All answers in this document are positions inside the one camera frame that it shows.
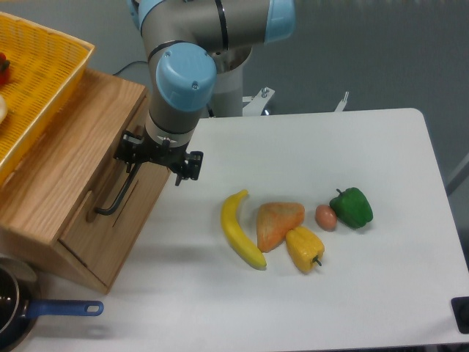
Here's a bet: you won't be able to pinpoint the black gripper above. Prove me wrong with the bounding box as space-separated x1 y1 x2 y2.
114 130 204 186

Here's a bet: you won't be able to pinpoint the wooden top drawer black handle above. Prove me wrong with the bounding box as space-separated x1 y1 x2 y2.
58 91 173 289

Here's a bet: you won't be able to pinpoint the yellow toy banana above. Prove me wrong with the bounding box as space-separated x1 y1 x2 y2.
220 189 267 271

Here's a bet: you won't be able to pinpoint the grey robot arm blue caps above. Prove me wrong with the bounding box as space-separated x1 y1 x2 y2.
114 1 296 182

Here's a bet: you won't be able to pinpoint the wooden drawer cabinet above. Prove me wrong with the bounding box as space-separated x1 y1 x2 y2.
1 70 169 293

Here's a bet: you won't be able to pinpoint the orange triangular toy bread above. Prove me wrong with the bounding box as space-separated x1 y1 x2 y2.
256 202 305 253

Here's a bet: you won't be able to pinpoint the yellow plastic basket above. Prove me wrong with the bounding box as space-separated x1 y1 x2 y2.
1 12 95 180

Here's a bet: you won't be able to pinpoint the white toy vegetable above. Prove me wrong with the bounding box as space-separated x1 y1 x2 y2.
0 95 8 123

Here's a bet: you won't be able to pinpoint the yellow toy bell pepper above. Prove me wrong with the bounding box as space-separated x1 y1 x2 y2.
286 226 325 274

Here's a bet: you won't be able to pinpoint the brown toy egg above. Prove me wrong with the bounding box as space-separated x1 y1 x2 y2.
315 205 337 231

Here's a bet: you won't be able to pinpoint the red toy pepper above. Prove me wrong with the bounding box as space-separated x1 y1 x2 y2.
0 52 10 85

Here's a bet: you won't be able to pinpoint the green toy bell pepper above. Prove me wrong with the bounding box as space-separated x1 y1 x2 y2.
329 187 374 230

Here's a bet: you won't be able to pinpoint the black corner device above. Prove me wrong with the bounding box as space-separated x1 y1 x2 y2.
451 296 469 334

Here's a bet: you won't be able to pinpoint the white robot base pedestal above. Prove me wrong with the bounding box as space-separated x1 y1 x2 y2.
207 47 252 117

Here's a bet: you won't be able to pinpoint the black cable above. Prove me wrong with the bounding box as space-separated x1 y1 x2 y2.
112 60 149 76

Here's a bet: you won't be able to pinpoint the white metal base bracket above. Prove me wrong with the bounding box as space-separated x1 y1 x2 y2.
241 87 350 117

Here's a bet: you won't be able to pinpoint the blue handled dark pan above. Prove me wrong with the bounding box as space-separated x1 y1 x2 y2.
1 257 104 351

